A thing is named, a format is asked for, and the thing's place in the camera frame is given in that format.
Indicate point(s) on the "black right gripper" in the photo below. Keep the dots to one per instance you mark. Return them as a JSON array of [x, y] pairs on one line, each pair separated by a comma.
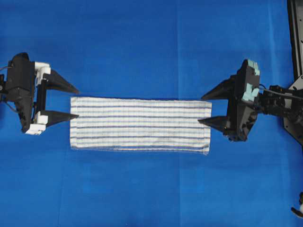
[[241, 90]]

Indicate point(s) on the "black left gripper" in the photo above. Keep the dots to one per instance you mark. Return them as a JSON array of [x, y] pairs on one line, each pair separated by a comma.
[[26, 86]]

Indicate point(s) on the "white blue striped towel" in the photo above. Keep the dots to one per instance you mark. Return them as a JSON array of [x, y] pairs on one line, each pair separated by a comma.
[[134, 125]]

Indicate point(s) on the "black white clamp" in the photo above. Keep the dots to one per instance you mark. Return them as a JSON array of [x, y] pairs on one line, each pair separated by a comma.
[[299, 212]]

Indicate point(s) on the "black table edge rail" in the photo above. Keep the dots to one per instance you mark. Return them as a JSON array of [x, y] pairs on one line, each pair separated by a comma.
[[295, 19]]

